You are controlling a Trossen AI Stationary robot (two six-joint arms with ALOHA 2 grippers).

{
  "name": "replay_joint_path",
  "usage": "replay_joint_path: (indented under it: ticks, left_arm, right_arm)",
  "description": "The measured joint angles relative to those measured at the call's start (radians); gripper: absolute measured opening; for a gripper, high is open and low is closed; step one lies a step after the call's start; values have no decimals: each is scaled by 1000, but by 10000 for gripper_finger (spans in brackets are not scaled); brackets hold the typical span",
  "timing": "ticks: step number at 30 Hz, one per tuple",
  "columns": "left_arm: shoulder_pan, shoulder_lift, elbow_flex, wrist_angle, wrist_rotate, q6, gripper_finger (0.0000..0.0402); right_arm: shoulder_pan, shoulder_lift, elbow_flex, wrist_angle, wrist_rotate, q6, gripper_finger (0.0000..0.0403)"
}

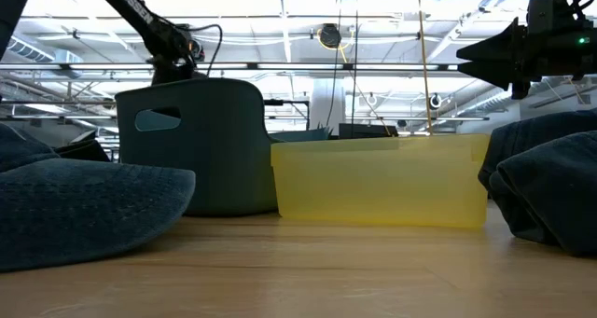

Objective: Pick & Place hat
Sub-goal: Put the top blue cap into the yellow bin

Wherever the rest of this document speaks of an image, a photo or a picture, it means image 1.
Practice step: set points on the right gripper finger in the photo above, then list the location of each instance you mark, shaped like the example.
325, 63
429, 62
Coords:
499, 73
499, 45

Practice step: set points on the dark green cap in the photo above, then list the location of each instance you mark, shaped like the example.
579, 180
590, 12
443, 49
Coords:
559, 192
93, 206

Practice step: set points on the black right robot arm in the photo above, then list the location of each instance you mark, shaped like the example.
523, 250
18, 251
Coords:
583, 52

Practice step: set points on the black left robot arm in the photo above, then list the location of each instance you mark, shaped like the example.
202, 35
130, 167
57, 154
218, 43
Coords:
135, 15

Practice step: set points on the long linear ceiling light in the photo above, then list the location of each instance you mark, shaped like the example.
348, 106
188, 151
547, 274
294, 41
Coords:
457, 118

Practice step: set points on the teal plastic bin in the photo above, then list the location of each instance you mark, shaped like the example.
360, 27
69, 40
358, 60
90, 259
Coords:
210, 159

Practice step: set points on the black bent metal bar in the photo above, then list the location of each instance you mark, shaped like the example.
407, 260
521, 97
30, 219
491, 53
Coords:
289, 102

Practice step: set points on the black perforated computer case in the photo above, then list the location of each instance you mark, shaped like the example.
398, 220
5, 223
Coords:
368, 130

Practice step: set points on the small green succulent plant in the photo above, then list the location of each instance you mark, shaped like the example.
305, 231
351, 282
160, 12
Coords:
323, 131

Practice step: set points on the yellow translucent plastic tray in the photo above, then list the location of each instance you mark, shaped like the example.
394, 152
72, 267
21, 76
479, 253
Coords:
373, 187

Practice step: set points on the silver ventilation duct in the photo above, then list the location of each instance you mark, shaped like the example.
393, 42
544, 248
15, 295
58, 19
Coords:
490, 101

